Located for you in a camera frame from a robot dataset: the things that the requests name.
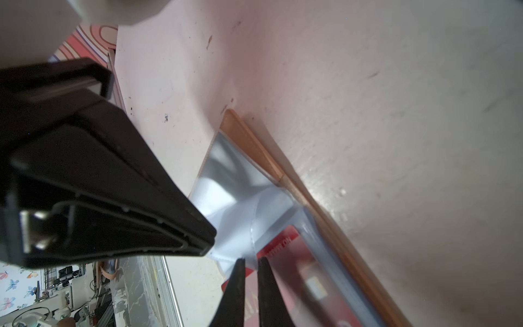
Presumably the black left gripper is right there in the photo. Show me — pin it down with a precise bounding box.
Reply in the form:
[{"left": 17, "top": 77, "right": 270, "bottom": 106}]
[{"left": 1, "top": 59, "right": 172, "bottom": 268}]

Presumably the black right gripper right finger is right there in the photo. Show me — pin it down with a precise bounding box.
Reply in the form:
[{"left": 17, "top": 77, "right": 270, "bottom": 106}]
[{"left": 257, "top": 257, "right": 295, "bottom": 327}]

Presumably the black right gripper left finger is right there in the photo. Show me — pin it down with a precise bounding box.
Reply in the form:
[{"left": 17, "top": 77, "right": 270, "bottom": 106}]
[{"left": 209, "top": 258, "right": 246, "bottom": 327}]

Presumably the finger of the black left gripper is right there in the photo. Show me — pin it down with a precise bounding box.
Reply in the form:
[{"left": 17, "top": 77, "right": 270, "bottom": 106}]
[{"left": 102, "top": 102, "right": 217, "bottom": 256}]

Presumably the red card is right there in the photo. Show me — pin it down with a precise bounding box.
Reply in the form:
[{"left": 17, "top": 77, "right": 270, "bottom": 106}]
[{"left": 244, "top": 226, "right": 362, "bottom": 326}]

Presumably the tan card holder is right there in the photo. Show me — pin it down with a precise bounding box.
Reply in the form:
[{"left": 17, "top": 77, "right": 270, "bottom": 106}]
[{"left": 190, "top": 110, "right": 409, "bottom": 326}]

